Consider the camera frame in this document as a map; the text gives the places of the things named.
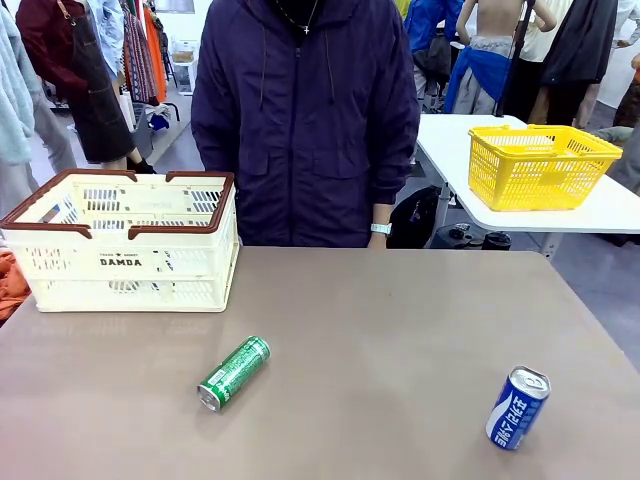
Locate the person's left hand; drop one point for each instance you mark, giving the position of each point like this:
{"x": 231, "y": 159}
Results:
{"x": 377, "y": 241}

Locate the green drink can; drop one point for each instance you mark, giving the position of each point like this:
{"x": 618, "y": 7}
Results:
{"x": 235, "y": 372}

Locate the blue Pocari Sweat can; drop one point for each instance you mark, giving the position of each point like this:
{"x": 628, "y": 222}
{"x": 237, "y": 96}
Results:
{"x": 515, "y": 412}

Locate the person's left forearm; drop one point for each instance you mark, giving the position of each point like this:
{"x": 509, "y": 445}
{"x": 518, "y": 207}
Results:
{"x": 382, "y": 214}

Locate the yellow plastic shopping basket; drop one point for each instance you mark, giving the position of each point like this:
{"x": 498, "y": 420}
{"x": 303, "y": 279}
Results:
{"x": 530, "y": 165}

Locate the cream folding basket brown rim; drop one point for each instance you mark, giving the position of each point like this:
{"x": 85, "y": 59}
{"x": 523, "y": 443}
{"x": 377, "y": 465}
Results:
{"x": 125, "y": 262}

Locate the white wristwatch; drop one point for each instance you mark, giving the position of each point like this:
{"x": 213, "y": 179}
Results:
{"x": 381, "y": 229}

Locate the black bag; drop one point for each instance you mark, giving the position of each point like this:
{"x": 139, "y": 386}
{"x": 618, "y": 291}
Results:
{"x": 415, "y": 220}

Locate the small black floor item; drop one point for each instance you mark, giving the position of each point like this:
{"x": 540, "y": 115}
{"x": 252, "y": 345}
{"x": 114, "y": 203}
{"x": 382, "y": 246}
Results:
{"x": 460, "y": 232}

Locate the white side table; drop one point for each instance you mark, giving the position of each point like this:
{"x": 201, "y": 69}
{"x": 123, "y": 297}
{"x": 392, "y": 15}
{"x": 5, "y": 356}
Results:
{"x": 445, "y": 150}

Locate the person in dark jacket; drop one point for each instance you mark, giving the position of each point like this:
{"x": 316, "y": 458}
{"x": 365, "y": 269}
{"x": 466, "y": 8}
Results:
{"x": 300, "y": 125}

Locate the blue cloth wrap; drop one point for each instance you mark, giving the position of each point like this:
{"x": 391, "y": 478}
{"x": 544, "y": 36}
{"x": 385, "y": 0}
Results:
{"x": 480, "y": 70}

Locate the person in blue jacket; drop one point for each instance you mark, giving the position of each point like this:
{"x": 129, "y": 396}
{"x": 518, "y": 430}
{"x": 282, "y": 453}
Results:
{"x": 430, "y": 20}

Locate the black stand pole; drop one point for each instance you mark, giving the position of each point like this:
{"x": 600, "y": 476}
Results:
{"x": 515, "y": 60}

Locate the black mannequin shoes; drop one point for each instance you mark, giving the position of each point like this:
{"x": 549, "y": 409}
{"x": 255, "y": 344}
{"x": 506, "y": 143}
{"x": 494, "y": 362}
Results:
{"x": 142, "y": 167}

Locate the blue cloth bundle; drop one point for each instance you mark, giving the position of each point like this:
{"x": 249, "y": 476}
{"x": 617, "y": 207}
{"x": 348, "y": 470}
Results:
{"x": 159, "y": 122}

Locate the bare mannequin grey trousers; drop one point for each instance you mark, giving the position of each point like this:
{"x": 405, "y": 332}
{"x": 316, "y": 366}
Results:
{"x": 492, "y": 20}

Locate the small white cabinet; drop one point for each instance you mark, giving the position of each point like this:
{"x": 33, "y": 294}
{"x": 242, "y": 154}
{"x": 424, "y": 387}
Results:
{"x": 184, "y": 75}

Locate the cream shirt mannequin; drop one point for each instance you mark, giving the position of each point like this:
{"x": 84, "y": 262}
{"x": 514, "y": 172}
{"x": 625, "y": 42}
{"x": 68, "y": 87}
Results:
{"x": 542, "y": 35}

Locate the black hanging coat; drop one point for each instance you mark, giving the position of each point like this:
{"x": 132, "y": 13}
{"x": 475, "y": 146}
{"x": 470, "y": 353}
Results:
{"x": 582, "y": 40}

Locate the orange hanging garment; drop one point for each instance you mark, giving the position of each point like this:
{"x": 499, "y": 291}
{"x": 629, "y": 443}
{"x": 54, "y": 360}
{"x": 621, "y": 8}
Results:
{"x": 156, "y": 55}

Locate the colourful striped garment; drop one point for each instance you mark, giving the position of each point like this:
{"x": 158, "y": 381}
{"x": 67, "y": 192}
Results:
{"x": 140, "y": 55}

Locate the mannequin maroon shirt brown apron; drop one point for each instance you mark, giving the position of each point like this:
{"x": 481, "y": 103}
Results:
{"x": 85, "y": 75}

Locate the orange cloth pile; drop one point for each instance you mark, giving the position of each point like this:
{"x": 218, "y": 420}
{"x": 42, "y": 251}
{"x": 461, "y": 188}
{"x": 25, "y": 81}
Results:
{"x": 12, "y": 285}

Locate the light blue fuzzy garment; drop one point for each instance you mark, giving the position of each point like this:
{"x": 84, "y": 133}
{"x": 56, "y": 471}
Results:
{"x": 15, "y": 100}

